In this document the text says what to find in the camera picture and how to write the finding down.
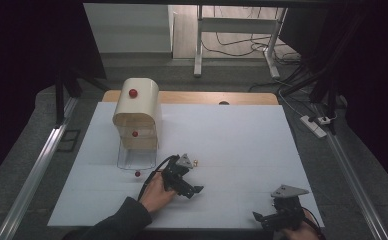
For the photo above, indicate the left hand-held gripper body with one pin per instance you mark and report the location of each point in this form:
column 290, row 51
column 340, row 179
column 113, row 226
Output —
column 173, row 176

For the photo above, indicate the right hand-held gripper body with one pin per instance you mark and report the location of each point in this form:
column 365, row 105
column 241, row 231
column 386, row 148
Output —
column 287, row 213

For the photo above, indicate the clear drawer with red knob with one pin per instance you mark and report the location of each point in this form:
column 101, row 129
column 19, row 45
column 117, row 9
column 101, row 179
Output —
column 137, row 158
column 138, row 138

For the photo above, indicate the person's right hand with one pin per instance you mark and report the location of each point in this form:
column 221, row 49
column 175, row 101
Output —
column 298, row 234

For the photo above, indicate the person's left hand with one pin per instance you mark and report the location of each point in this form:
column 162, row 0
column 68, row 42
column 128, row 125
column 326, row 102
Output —
column 155, row 195

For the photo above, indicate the white paper table cover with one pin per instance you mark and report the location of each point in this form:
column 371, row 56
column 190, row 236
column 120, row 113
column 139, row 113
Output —
column 232, row 150

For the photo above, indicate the black table grommet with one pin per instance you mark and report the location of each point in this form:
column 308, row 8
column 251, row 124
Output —
column 224, row 103

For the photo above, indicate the white power strip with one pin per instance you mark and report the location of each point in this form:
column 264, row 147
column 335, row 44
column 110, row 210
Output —
column 312, row 126

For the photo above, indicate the white plug adapter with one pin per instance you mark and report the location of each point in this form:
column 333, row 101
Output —
column 325, row 120

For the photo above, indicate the black metal stand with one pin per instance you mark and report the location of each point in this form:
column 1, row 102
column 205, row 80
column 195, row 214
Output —
column 62, row 96
column 328, row 76

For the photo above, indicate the dark curtain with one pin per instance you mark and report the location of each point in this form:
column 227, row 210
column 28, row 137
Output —
column 22, row 66
column 375, row 66

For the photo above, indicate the aluminium rail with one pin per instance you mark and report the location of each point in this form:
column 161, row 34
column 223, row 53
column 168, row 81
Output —
column 35, row 176
column 355, row 183

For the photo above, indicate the white desk frame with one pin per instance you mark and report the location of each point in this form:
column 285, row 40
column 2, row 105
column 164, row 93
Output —
column 235, row 25

